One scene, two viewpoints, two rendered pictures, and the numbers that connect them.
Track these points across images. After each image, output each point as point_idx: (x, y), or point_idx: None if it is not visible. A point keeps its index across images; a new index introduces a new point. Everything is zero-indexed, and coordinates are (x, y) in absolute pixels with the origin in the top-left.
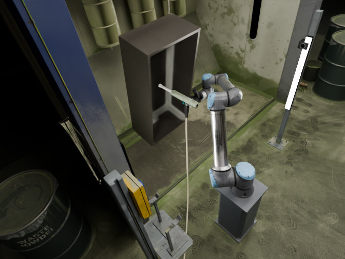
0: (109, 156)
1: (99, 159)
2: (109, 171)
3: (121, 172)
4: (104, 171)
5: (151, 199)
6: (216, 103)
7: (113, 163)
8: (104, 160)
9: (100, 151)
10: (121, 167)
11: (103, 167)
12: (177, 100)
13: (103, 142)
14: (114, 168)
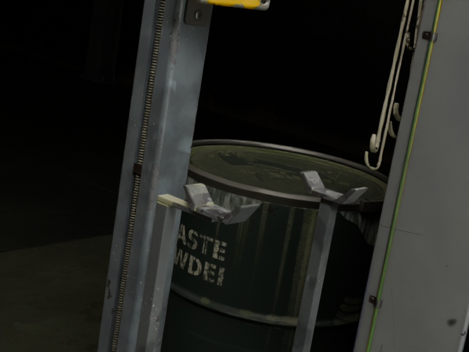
0: (460, 62)
1: (426, 33)
2: (419, 133)
3: (449, 204)
4: (405, 112)
5: (327, 189)
6: None
7: (452, 114)
8: (437, 60)
9: (450, 2)
10: (465, 172)
11: (414, 88)
12: None
13: None
14: (442, 142)
